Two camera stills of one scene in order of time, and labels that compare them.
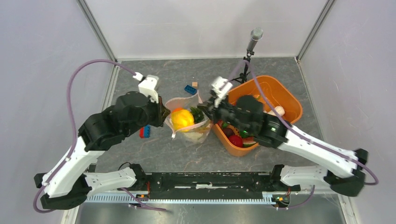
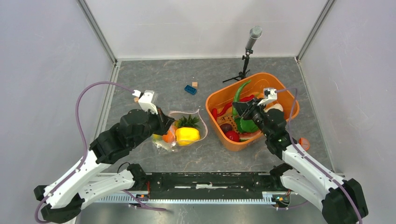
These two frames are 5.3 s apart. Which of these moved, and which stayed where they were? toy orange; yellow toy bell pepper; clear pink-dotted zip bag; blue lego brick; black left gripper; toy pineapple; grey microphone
Moved: toy pineapple; black left gripper; yellow toy bell pepper; clear pink-dotted zip bag; toy orange
Stayed: blue lego brick; grey microphone
